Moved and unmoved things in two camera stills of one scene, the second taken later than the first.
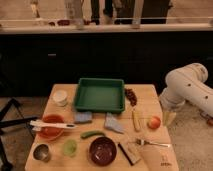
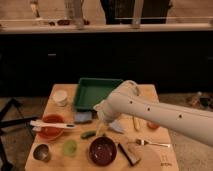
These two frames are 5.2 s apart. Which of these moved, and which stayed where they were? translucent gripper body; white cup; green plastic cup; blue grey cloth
Moved: translucent gripper body
Stayed: blue grey cloth; green plastic cup; white cup
